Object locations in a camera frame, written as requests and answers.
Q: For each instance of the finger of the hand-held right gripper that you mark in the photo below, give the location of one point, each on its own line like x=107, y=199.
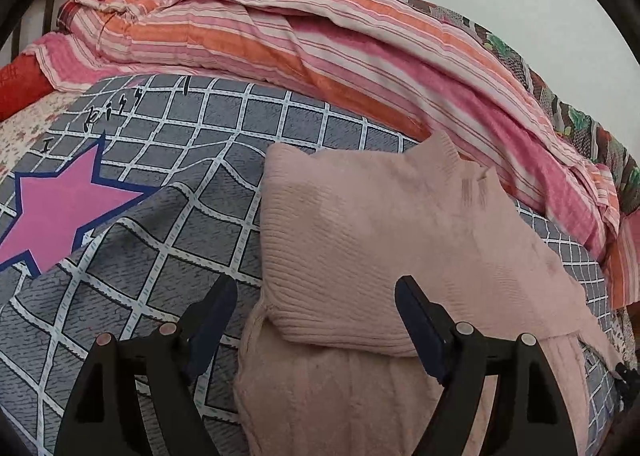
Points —
x=627, y=376

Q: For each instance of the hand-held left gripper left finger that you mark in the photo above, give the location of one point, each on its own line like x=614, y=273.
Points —
x=214, y=321

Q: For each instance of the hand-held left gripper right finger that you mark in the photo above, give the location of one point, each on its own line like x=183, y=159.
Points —
x=419, y=323

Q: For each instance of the pink knitted sweater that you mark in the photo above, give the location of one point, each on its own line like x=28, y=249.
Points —
x=360, y=236

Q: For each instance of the grey checked star bedsheet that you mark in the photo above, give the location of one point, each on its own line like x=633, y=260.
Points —
x=165, y=145

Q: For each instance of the floral patchwork blanket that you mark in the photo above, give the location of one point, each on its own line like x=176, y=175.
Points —
x=560, y=100

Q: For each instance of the pale floral sheet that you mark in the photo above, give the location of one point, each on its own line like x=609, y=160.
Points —
x=30, y=130

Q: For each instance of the pink orange striped quilt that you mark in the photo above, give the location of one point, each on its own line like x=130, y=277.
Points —
x=350, y=50

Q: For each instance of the red quilted cloth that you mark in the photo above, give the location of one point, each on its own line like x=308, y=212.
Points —
x=22, y=85

